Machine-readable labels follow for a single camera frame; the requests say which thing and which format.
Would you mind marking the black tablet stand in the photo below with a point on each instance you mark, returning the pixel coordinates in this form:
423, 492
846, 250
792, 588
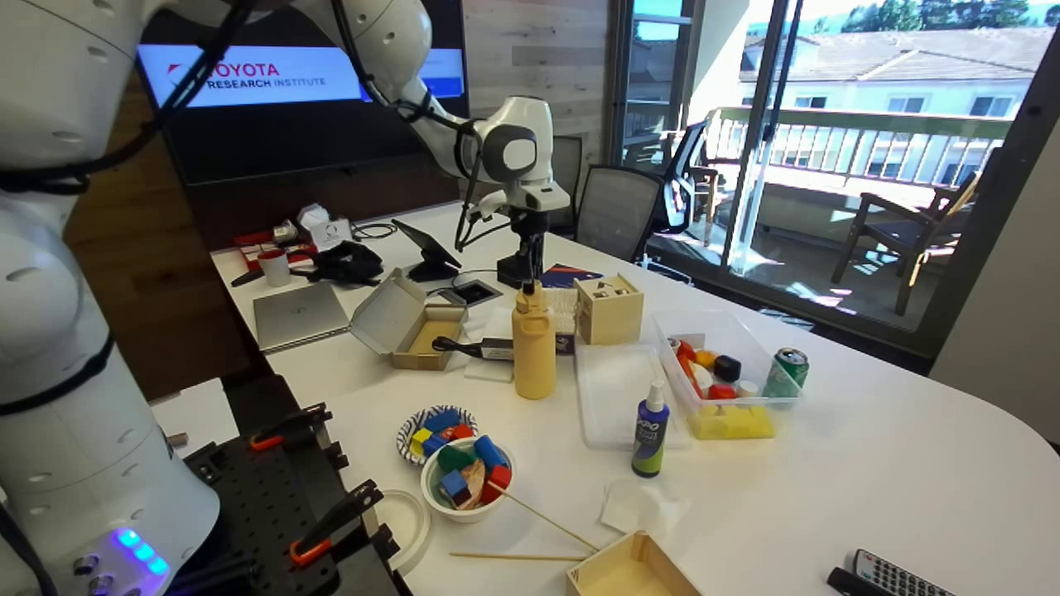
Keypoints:
432, 256

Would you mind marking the white bowl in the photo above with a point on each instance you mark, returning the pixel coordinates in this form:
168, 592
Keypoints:
435, 498

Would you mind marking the grey office chair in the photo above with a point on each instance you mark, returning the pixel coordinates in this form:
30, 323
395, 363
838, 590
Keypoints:
615, 208

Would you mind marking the thin wooden stick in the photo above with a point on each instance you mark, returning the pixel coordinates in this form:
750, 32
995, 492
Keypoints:
516, 553
552, 521

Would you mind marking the silver laptop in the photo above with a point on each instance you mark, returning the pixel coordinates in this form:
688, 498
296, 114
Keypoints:
299, 316

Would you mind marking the blue patterned paper plate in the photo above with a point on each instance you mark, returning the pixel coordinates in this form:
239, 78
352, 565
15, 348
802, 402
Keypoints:
405, 442

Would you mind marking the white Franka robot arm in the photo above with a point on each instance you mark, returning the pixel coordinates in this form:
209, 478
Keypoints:
54, 332

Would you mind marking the wooden tray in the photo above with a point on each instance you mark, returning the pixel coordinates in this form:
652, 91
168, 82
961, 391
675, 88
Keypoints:
630, 569

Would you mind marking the black orange clamp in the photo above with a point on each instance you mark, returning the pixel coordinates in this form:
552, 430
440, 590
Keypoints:
288, 428
337, 521

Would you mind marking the red toy block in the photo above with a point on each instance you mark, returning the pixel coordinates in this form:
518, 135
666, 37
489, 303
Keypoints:
498, 478
459, 430

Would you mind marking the black remote control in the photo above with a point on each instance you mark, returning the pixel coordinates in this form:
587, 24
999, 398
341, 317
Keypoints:
890, 576

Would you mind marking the wooden outdoor chair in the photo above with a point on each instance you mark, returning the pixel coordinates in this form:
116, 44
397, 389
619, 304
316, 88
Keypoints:
904, 236

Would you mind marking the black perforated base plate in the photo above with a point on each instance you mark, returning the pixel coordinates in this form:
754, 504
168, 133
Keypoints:
267, 506

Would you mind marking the red flat package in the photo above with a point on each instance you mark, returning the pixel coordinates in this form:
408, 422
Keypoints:
258, 250

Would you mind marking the open cardboard box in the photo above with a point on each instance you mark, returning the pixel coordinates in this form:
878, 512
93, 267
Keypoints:
391, 316

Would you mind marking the balcony railing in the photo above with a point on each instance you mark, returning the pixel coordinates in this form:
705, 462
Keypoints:
862, 144

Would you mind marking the white tissue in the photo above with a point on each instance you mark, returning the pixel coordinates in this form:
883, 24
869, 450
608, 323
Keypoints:
644, 512

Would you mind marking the clear plastic toy container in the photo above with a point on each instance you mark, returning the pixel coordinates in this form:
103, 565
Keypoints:
750, 342

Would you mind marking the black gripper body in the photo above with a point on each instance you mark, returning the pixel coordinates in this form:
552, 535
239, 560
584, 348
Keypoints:
531, 231

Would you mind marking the blue and yellow book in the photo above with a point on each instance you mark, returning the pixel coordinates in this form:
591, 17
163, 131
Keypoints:
569, 276

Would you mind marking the beige plastic bottle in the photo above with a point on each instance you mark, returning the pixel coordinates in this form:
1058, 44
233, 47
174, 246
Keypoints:
533, 348

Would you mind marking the blue toy block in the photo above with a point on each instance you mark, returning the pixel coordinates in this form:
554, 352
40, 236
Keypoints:
446, 417
491, 450

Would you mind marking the white framed black square device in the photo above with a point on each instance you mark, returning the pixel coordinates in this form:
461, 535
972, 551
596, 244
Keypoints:
475, 293

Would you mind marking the wooden shape sorter box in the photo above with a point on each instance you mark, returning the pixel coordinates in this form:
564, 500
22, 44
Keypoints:
608, 313

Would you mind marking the wall monitor screen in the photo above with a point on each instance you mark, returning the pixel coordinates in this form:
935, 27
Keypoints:
275, 133

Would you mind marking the blue glue bottle white cap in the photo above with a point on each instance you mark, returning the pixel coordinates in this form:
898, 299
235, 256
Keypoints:
650, 430

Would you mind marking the green teal can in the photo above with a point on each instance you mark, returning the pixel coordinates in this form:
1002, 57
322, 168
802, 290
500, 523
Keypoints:
787, 373

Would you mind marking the black cloth pouch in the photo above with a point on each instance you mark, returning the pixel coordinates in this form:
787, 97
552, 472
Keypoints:
350, 267

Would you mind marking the clear plastic bottle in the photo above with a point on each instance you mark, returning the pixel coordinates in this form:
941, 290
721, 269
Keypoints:
615, 398

